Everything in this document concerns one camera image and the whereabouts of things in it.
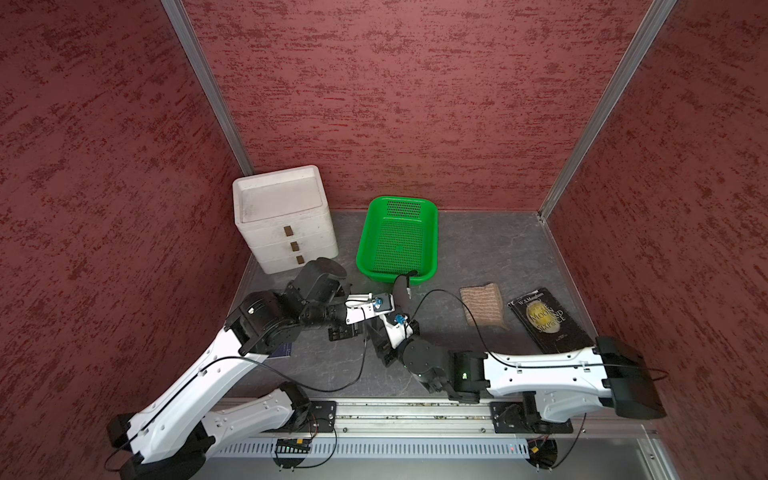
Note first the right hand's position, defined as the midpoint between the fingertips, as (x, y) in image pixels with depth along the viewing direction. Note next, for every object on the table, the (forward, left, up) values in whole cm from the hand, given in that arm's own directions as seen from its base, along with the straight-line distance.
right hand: (376, 323), depth 69 cm
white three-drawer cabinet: (+32, +28, +4) cm, 42 cm away
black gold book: (+8, -52, -21) cm, 56 cm away
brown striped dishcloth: (+14, -33, -20) cm, 41 cm away
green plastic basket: (+46, -7, -25) cm, 53 cm away
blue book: (+1, +28, -19) cm, 34 cm away
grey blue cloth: (+7, -6, 0) cm, 9 cm away
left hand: (0, +3, +7) cm, 7 cm away
